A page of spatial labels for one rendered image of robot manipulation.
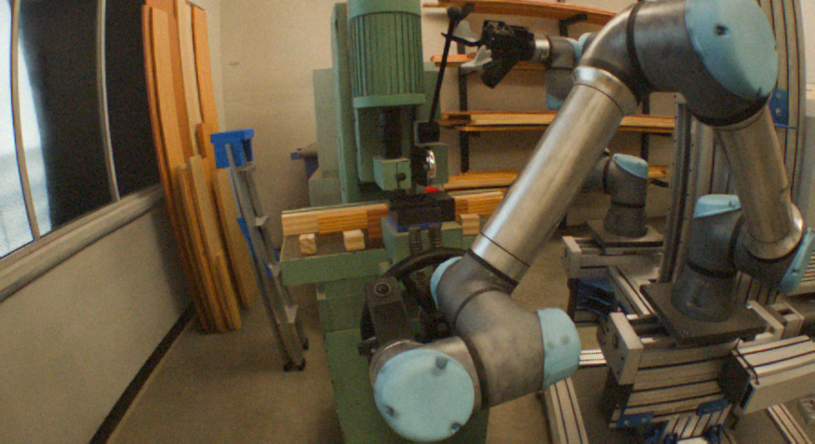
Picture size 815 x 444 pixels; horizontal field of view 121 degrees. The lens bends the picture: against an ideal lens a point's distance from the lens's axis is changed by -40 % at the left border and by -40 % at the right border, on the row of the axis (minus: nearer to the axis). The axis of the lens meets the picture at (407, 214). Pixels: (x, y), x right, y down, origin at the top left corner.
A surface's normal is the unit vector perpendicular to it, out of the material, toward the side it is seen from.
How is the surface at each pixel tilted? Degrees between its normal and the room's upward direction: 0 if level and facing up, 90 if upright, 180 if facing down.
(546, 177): 65
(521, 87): 90
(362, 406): 90
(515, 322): 5
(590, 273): 90
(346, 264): 90
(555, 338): 39
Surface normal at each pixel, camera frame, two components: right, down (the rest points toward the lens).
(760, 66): 0.14, 0.18
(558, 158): -0.39, -0.17
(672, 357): -0.16, 0.28
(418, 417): 0.15, -0.22
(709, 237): -0.97, 0.11
